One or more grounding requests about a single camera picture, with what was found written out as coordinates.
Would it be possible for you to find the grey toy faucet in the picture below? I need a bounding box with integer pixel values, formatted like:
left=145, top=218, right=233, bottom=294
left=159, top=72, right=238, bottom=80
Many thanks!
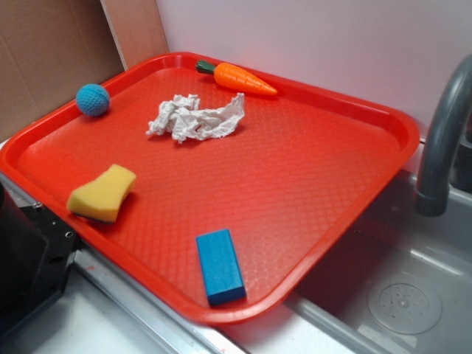
left=414, top=55, right=471, bottom=217

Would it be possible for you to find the brown cardboard sheet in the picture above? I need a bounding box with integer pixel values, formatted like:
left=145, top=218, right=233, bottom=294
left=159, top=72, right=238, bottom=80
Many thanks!
left=1, top=1, right=168, bottom=140

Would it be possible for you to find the grey toy sink basin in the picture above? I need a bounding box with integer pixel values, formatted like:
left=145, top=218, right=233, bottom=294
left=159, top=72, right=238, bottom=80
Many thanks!
left=221, top=156, right=471, bottom=353

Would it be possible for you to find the yellow sponge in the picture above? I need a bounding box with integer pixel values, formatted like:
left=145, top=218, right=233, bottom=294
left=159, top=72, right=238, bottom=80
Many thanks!
left=66, top=164, right=137, bottom=223

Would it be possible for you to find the red plastic tray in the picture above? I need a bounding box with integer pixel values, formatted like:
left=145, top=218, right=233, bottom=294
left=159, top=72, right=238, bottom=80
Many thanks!
left=1, top=53, right=420, bottom=325

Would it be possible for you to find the blue wooden block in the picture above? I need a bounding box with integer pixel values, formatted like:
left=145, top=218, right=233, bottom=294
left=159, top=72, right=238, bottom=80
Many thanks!
left=196, top=229, right=246, bottom=306

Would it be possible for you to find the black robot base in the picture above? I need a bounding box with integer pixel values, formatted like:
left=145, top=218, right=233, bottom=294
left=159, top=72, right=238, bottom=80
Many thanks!
left=1, top=187, right=79, bottom=340

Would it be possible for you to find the blue textured ball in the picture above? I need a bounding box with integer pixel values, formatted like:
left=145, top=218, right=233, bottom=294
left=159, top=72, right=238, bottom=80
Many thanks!
left=75, top=84, right=111, bottom=117

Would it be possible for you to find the crumpled white paper towel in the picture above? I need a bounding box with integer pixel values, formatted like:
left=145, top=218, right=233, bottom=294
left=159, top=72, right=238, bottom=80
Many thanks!
left=146, top=93, right=246, bottom=144

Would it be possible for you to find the orange toy carrot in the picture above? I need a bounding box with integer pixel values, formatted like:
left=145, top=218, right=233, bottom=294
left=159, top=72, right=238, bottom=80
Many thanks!
left=195, top=60, right=278, bottom=96

